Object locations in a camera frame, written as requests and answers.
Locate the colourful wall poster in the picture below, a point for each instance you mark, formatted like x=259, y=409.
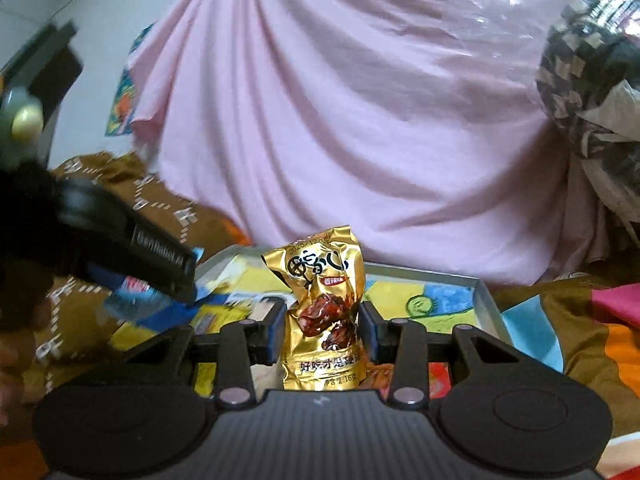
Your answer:
x=122, y=105

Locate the pink cloth curtain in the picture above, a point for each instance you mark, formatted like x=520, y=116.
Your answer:
x=350, y=110

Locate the brown patterned quilt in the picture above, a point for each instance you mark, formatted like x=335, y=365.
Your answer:
x=165, y=200

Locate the gold snack packet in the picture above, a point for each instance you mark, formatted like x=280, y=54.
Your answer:
x=320, y=270

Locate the plastic-wrapped clothes bundle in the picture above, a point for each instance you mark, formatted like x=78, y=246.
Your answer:
x=590, y=85

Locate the grey tray with cartoon drawing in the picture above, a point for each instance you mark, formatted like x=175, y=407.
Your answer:
x=400, y=295

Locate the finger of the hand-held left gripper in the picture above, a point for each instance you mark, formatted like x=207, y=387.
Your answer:
x=175, y=291

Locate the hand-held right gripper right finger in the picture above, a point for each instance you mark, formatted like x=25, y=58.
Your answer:
x=369, y=332

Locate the light blue snack packet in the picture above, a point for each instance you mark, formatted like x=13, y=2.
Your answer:
x=125, y=305

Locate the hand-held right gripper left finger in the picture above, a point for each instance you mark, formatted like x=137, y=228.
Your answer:
x=277, y=332

